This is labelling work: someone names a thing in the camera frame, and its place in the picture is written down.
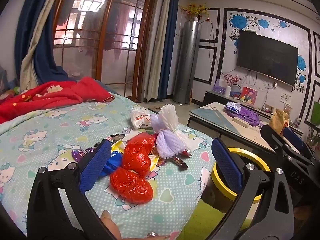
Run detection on colourful painting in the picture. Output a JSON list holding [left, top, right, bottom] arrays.
[[239, 86, 258, 107]]

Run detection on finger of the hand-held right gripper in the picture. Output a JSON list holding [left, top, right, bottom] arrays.
[[260, 124, 290, 160], [282, 127, 315, 160]]

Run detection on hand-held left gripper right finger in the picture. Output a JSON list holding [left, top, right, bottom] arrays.
[[211, 137, 295, 240]]

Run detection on red blanket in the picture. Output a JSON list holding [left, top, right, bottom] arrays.
[[0, 77, 115, 124]]

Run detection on person's green pants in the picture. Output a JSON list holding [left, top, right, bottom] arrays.
[[172, 200, 253, 240]]

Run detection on brown paper bag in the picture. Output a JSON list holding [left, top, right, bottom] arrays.
[[269, 108, 290, 135]]

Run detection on black wall television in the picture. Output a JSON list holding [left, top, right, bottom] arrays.
[[236, 29, 299, 87]]

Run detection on yellow white wrapper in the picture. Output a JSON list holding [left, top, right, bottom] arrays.
[[111, 141, 125, 155]]

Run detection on blue wrapper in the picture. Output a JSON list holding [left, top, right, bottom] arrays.
[[101, 152, 123, 178]]

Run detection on person's left hand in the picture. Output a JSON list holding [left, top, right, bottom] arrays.
[[101, 210, 173, 240]]

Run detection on yellow artificial flowers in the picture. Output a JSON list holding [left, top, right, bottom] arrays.
[[180, 4, 210, 22]]

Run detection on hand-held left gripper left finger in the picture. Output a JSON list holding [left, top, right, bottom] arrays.
[[27, 139, 118, 240]]

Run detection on black yellow-rimmed trash bin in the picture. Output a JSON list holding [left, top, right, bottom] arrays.
[[200, 147, 272, 213]]

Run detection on cat print blanket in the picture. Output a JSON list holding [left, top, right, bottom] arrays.
[[0, 94, 218, 238]]

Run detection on grey floor air conditioner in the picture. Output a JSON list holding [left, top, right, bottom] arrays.
[[172, 20, 202, 104]]

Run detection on white power strip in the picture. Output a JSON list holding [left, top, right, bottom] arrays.
[[232, 116, 251, 128]]

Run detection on wooden glass sliding door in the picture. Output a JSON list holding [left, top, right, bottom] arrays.
[[51, 0, 159, 100]]

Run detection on beige curtain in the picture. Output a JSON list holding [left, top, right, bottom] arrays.
[[143, 0, 173, 100], [19, 0, 66, 92]]

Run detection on potted plant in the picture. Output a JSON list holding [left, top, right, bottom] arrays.
[[306, 125, 320, 150]]

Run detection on green bag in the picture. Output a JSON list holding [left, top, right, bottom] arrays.
[[309, 101, 320, 125]]

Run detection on white and lilac foam net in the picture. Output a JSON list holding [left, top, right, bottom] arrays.
[[150, 105, 193, 159]]

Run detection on round blue ornament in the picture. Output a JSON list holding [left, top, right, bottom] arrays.
[[230, 84, 242, 99]]

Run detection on white paper notice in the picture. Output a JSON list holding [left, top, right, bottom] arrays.
[[280, 92, 293, 105]]

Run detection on coffee table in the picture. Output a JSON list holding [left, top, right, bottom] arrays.
[[187, 102, 304, 155]]

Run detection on blue curtain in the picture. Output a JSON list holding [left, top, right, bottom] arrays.
[[14, 0, 70, 84], [157, 0, 181, 100]]

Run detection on purple bag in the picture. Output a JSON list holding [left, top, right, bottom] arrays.
[[226, 107, 262, 128]]

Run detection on blue grey sofa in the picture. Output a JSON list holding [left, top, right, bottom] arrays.
[[96, 80, 123, 97]]

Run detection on red plastic bag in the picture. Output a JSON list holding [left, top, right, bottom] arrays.
[[110, 132, 157, 204]]

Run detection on purple box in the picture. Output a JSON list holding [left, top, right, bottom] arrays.
[[212, 78, 227, 93]]

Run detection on white red-printed plastic bag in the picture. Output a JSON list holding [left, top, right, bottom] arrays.
[[129, 105, 152, 130]]

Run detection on white blue snack packet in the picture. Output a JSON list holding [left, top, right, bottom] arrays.
[[224, 102, 242, 113]]

